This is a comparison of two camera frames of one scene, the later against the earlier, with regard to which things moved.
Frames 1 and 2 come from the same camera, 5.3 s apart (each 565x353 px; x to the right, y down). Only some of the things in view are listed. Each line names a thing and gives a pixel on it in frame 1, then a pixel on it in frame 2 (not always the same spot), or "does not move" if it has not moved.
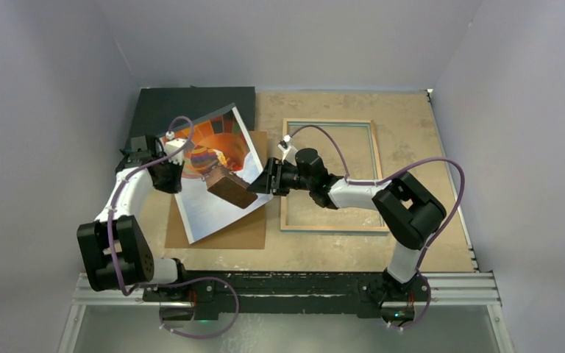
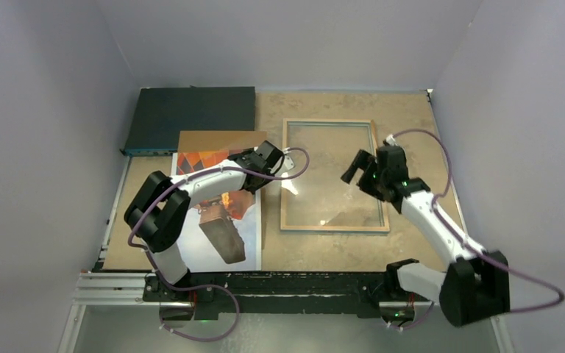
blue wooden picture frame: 331,229 does not move
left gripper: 175,186 to 253,189
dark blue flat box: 160,110 does not move
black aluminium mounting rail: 303,294 does not move
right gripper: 268,184 to 363,160
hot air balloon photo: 219,139 to 225,232
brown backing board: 247,231 to 215,141
